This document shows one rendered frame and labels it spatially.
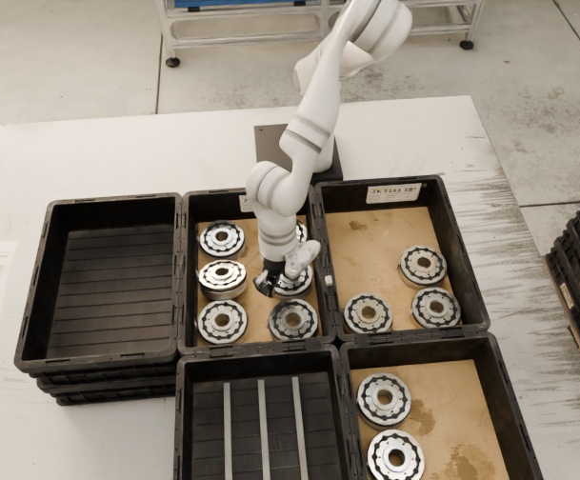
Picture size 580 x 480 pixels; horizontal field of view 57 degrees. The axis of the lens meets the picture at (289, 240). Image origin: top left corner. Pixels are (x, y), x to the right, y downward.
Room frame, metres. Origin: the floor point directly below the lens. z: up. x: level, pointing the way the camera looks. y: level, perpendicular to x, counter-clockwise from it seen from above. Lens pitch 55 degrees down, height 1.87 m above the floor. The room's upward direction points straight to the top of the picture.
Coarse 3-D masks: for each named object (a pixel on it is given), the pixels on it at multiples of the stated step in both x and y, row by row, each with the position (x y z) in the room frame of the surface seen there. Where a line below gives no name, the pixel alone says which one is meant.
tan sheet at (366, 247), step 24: (336, 216) 0.80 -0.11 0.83; (360, 216) 0.80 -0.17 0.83; (384, 216) 0.80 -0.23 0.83; (408, 216) 0.80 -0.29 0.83; (336, 240) 0.73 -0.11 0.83; (360, 240) 0.73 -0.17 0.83; (384, 240) 0.73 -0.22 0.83; (408, 240) 0.73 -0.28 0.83; (432, 240) 0.73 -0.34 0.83; (336, 264) 0.66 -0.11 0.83; (360, 264) 0.66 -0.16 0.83; (384, 264) 0.66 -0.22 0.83; (360, 288) 0.60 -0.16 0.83; (384, 288) 0.60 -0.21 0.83; (408, 288) 0.60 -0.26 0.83; (408, 312) 0.54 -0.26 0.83
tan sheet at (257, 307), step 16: (208, 224) 0.78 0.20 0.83; (240, 224) 0.78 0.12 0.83; (256, 224) 0.78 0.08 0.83; (304, 224) 0.78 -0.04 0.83; (224, 240) 0.73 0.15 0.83; (256, 240) 0.73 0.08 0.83; (240, 256) 0.68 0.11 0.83; (256, 256) 0.68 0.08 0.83; (256, 272) 0.64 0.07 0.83; (208, 304) 0.56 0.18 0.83; (240, 304) 0.56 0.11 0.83; (256, 304) 0.56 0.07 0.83; (272, 304) 0.56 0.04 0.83; (256, 320) 0.52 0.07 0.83; (256, 336) 0.48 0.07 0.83; (320, 336) 0.48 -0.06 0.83
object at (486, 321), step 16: (400, 176) 0.84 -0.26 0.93; (416, 176) 0.84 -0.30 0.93; (432, 176) 0.84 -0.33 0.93; (320, 192) 0.79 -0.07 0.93; (320, 208) 0.75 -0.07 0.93; (448, 208) 0.76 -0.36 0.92; (320, 224) 0.70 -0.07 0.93; (464, 256) 0.62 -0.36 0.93; (336, 288) 0.54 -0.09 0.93; (336, 304) 0.51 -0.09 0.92; (480, 304) 0.51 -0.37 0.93; (336, 320) 0.47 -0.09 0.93; (336, 336) 0.44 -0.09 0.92; (352, 336) 0.44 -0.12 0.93; (368, 336) 0.44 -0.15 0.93; (384, 336) 0.44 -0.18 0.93; (400, 336) 0.44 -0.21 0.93
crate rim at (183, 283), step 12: (192, 192) 0.79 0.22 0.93; (204, 192) 0.79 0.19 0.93; (216, 192) 0.79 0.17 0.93; (228, 192) 0.79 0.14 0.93; (240, 192) 0.79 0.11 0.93; (312, 192) 0.79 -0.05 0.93; (312, 204) 0.76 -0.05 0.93; (312, 216) 0.72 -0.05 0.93; (180, 252) 0.63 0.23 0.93; (180, 264) 0.60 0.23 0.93; (324, 264) 0.60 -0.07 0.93; (180, 276) 0.57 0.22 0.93; (324, 276) 0.57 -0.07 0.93; (180, 288) 0.54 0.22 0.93; (324, 288) 0.54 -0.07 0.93; (180, 300) 0.51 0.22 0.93; (324, 300) 0.51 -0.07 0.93; (180, 312) 0.49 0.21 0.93; (180, 324) 0.46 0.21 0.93; (180, 336) 0.44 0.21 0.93; (324, 336) 0.44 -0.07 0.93; (180, 348) 0.41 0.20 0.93; (192, 348) 0.41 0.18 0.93; (204, 348) 0.41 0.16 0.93; (216, 348) 0.42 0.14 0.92; (228, 348) 0.41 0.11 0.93; (240, 348) 0.41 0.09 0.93; (252, 348) 0.41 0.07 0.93; (264, 348) 0.41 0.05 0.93
